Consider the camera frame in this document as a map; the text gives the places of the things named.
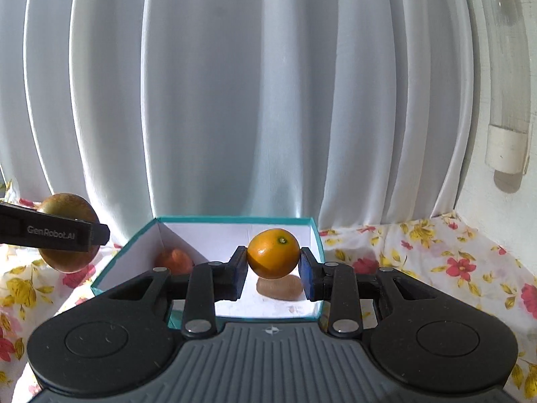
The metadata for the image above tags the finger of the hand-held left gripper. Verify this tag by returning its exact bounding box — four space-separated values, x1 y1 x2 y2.
0 201 111 253

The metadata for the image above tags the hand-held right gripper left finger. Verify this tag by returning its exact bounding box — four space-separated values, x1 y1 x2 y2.
100 246 248 340

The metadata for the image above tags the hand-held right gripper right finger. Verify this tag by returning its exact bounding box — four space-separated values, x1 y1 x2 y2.
298 247 446 339

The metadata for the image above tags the large red apple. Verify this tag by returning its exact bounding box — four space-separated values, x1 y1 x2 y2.
37 193 102 275

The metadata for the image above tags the bright orange mandarin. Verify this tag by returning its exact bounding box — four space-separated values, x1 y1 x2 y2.
247 228 301 280

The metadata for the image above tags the teal cardboard box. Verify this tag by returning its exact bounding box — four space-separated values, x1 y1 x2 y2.
91 217 326 332

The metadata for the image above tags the brown kiwi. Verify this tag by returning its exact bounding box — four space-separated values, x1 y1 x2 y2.
256 275 305 301

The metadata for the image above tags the dull red apple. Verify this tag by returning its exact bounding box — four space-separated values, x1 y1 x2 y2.
153 248 195 276

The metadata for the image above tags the floral tablecloth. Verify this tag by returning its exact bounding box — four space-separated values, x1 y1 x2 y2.
0 180 537 403

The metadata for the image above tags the white curtain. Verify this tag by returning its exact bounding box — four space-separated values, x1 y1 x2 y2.
0 0 479 248

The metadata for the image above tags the white pipe fitting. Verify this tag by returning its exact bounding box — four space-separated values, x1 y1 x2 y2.
485 124 530 175

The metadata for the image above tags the white wall tube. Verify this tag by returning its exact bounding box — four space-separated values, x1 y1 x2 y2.
478 0 531 130

